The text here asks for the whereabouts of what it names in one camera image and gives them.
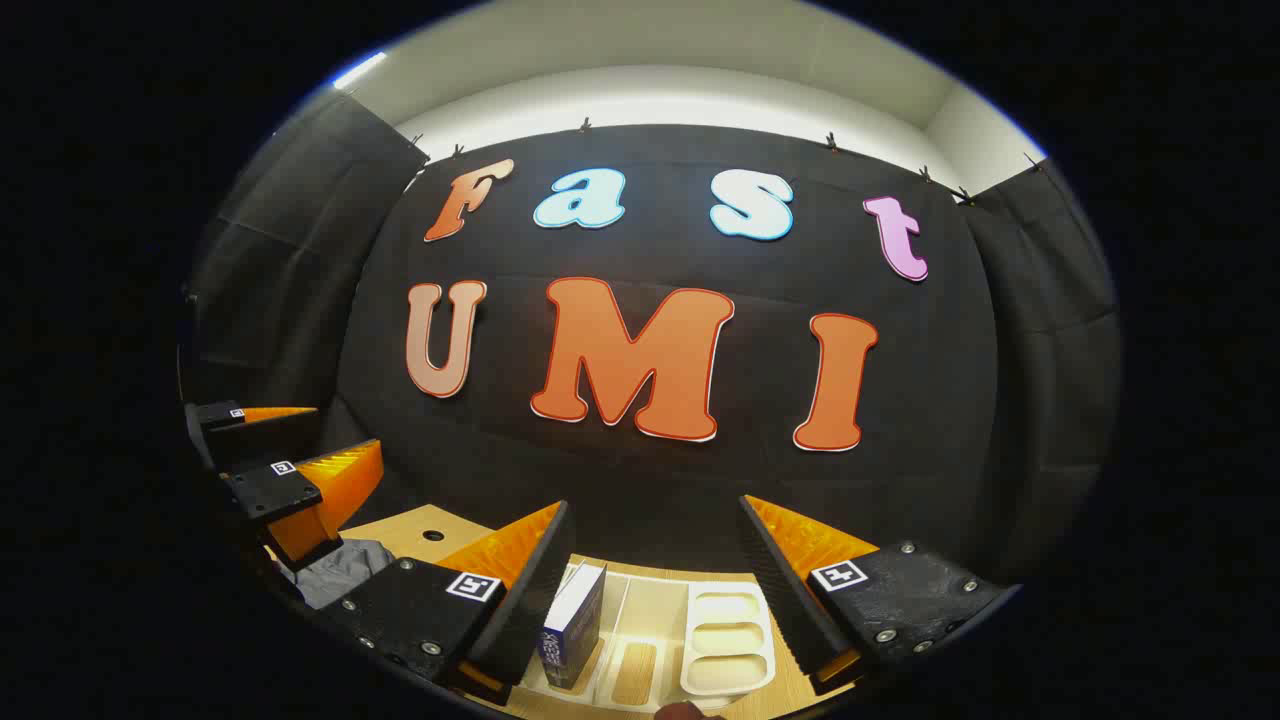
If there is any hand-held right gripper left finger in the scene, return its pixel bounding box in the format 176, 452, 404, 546
322, 498, 576, 706

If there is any grey schoolbag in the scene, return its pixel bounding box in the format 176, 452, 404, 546
275, 538, 398, 609

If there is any white bookshelf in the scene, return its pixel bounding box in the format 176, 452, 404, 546
520, 560, 776, 713

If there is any blue book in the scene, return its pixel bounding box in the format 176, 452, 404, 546
540, 562, 608, 693

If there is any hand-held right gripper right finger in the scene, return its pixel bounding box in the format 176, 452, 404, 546
738, 494, 1021, 696

